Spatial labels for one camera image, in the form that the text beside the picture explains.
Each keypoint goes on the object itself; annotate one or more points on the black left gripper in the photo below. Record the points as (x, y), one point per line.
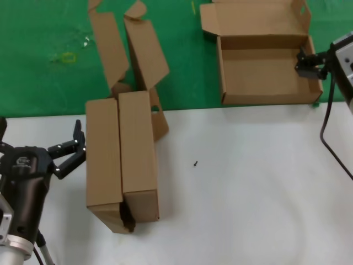
(26, 187)

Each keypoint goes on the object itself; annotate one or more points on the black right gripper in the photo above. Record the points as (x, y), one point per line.
(346, 91)

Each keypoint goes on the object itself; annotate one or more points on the brown cardboard box dark inside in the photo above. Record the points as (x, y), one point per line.
(103, 154)

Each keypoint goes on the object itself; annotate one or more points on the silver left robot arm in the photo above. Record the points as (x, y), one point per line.
(13, 252)

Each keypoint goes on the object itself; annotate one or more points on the white green plastic scrap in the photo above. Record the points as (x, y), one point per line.
(315, 105)

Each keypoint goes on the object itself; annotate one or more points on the green cloth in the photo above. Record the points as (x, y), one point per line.
(27, 82)

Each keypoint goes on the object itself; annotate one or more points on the yellow tape square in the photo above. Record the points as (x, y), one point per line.
(69, 58)

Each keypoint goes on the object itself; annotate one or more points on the small white tape bit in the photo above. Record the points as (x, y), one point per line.
(86, 41)

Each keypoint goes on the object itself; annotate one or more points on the yellow tape strip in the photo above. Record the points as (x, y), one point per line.
(193, 6)

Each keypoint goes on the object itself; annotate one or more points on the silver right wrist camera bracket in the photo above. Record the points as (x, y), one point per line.
(344, 52)

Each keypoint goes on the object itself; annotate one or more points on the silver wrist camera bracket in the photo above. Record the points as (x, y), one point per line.
(344, 52)
(5, 218)

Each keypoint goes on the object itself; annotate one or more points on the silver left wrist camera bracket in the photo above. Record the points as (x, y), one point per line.
(5, 218)

